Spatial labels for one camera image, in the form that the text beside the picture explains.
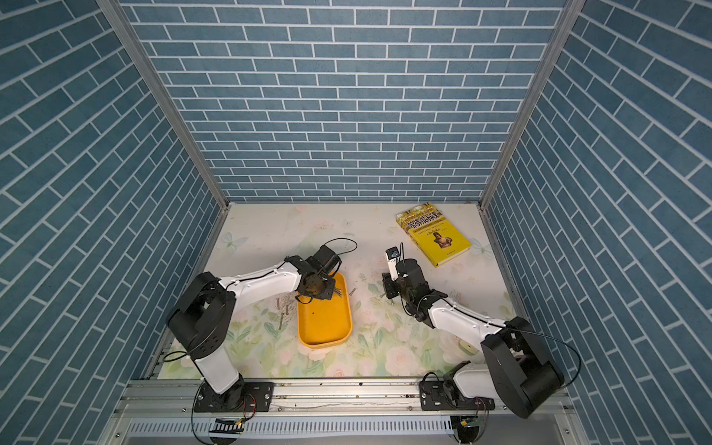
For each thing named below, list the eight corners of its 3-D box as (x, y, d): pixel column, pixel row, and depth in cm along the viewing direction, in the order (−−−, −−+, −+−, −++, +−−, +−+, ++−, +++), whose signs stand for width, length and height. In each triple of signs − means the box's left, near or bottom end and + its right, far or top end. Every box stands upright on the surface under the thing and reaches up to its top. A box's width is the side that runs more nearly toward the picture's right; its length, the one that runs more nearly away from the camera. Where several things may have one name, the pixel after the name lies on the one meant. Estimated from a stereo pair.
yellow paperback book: (434, 268, 102) (436, 263, 99) (394, 219, 118) (395, 214, 115) (470, 250, 108) (472, 244, 105) (427, 206, 123) (428, 200, 120)
